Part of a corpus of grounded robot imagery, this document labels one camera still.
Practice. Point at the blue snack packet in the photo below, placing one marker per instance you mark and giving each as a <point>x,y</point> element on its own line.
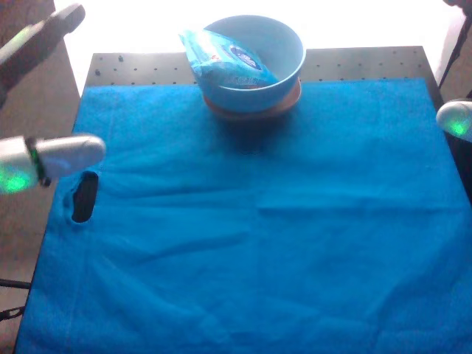
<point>225,59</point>

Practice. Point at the light blue bowl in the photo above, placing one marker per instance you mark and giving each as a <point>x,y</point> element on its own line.
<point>273,48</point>

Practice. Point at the blue cloth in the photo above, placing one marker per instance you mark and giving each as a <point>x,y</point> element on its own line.
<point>258,239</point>

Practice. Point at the pink square plate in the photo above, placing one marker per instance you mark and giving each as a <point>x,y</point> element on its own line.
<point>250,112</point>

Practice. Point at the black rod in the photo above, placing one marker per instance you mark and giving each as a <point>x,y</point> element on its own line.
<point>14,283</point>

